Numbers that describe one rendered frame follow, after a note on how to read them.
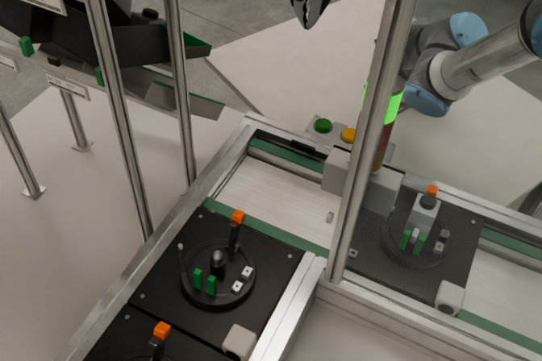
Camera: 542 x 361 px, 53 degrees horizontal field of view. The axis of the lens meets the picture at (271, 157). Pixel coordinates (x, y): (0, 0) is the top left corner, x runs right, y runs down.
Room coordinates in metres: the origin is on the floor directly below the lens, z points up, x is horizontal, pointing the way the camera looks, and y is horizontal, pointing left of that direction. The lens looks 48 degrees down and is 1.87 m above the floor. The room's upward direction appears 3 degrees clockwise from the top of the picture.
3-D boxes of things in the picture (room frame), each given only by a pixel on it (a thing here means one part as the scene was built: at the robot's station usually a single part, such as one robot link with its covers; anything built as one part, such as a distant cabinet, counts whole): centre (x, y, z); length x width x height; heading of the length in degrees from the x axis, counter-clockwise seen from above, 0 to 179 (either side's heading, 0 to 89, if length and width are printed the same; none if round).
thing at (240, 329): (0.51, 0.08, 1.01); 0.24 x 0.24 x 0.13; 66
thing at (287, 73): (1.19, -0.33, 0.84); 0.90 x 0.70 x 0.03; 38
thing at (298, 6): (0.97, -0.05, 1.27); 0.06 x 0.03 x 0.09; 156
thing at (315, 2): (0.96, -0.08, 1.27); 0.06 x 0.03 x 0.09; 156
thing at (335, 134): (0.90, -0.18, 0.93); 0.21 x 0.07 x 0.06; 66
